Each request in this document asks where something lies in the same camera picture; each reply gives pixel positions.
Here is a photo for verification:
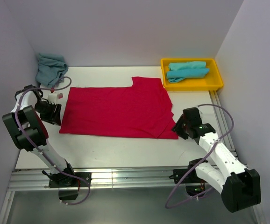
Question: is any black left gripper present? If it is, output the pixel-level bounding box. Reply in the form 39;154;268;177
34;100;62;126

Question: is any red t-shirt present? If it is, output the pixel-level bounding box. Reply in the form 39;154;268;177
59;77;178;140

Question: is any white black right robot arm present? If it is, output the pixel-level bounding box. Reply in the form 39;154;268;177
170;107;261;213

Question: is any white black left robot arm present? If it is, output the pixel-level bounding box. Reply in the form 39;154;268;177
2;85;77;186

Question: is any crumpled grey-blue t-shirt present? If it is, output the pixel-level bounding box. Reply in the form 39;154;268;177
36;53;68;88

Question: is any yellow plastic bin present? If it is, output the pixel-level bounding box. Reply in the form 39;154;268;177
161;58;223;91

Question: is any rolled teal t-shirt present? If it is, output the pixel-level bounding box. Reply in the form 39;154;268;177
168;61;206;71
166;68;209;83

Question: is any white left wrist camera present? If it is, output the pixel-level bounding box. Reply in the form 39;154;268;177
47;91;63;105

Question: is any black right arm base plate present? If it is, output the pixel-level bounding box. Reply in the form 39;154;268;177
173;168;210;185

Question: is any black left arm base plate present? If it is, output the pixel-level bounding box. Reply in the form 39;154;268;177
49;172;92;188

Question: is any aluminium mounting rail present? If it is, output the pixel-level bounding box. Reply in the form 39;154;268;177
7;166;187;192

